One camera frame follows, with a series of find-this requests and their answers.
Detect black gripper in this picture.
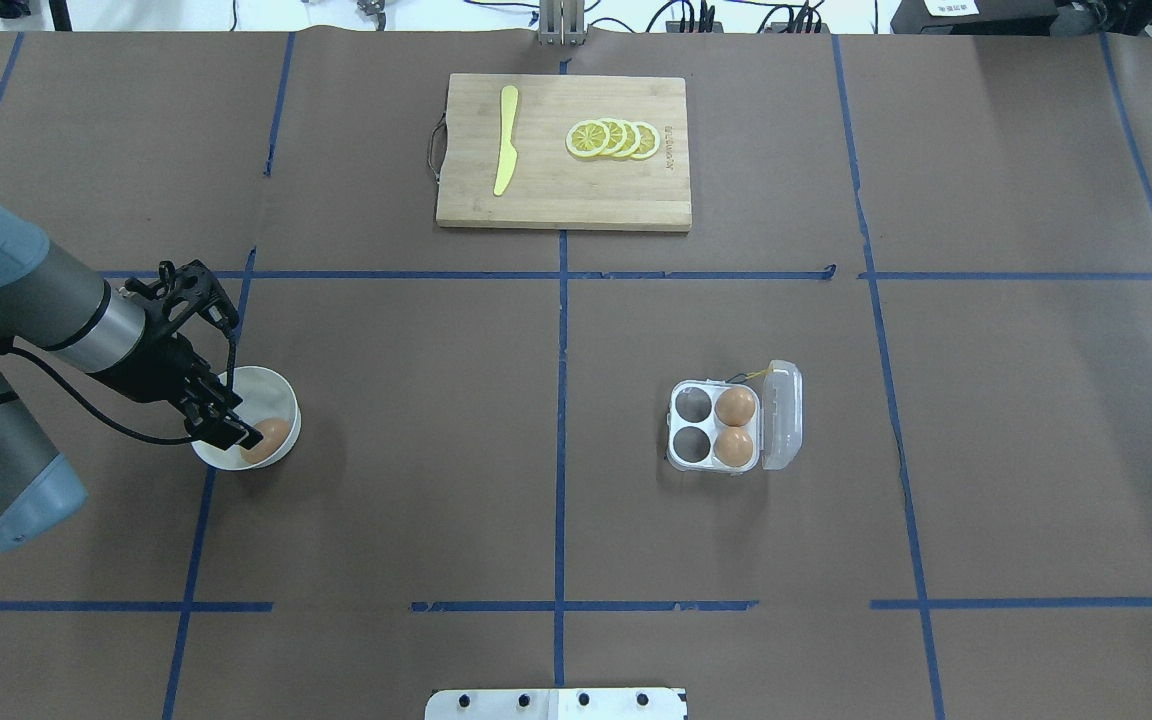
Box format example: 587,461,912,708
96,260,264,450

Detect brown egg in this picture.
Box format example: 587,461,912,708
238,416,291,465

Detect clear plastic egg box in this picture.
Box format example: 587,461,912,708
664,359,805,475

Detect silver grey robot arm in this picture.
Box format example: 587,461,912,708
0,205,264,552

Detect brown egg lower slot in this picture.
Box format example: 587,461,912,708
713,427,756,469

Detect brown egg slot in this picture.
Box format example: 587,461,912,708
713,427,756,469
714,386,759,427

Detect brown egg upper slot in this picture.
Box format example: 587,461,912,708
714,386,759,427

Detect white bowl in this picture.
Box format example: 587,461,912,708
192,366,302,471

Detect yellow plastic knife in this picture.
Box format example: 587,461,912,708
493,85,520,197

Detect wooden cutting board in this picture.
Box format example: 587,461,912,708
435,73,692,233

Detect yellow lemon slice front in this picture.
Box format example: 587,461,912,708
564,120,612,158

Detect yellow lemon slice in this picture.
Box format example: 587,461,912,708
611,120,641,158
596,118,628,156
564,120,612,158
628,122,660,161

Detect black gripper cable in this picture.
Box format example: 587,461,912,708
12,300,242,446

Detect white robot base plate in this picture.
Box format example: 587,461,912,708
424,687,689,719

